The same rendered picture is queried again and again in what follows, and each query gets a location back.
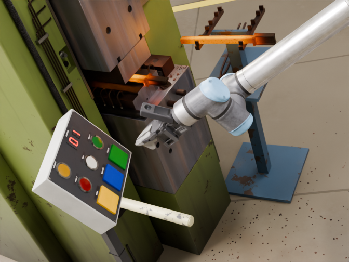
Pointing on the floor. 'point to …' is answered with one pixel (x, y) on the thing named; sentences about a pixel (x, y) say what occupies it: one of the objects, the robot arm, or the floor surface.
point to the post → (115, 246)
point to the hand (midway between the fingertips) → (136, 141)
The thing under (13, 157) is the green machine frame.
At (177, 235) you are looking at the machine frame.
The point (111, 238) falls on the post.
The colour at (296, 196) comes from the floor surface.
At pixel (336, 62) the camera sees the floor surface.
